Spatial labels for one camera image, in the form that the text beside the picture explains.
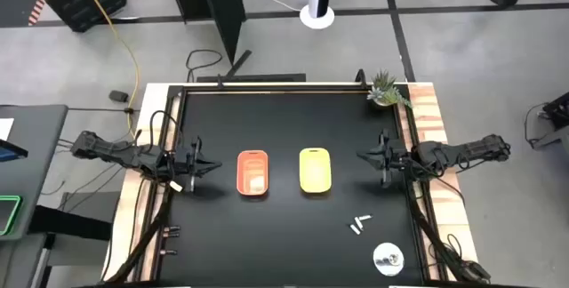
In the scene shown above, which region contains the black equipment with cables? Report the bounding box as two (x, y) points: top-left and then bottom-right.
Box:
(523, 91), (569, 151)

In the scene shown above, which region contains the black looped floor cable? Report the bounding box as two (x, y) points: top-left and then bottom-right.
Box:
(185, 48), (224, 83)

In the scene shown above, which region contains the orange plastic bin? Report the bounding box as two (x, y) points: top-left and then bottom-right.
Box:
(236, 149), (270, 197)

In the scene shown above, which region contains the white paper sheet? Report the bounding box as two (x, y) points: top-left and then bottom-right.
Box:
(0, 117), (15, 142)

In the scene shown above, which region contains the black power adapter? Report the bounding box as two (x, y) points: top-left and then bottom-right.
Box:
(108, 89), (131, 104)

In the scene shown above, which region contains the grey side desk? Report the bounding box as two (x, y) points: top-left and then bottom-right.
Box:
(0, 104), (69, 242)

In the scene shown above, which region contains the potted succulent plant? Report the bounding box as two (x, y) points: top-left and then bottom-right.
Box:
(366, 68), (413, 109)

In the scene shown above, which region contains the yellow cable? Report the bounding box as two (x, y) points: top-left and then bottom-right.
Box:
(70, 0), (142, 139)

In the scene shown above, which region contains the yellow plastic bin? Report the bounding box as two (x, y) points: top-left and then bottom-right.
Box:
(298, 147), (333, 195)

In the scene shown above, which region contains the white round dish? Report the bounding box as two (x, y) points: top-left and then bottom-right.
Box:
(373, 242), (405, 277)

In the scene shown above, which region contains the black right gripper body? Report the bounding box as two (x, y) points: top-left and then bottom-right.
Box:
(381, 128), (414, 188)

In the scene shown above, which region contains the green-edged tray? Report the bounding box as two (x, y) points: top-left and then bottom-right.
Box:
(0, 195), (23, 237)

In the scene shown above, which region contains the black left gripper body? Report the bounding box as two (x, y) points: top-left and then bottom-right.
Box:
(175, 135), (200, 194)

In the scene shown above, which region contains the black metal table frame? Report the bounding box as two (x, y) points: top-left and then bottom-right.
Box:
(104, 68), (493, 288)

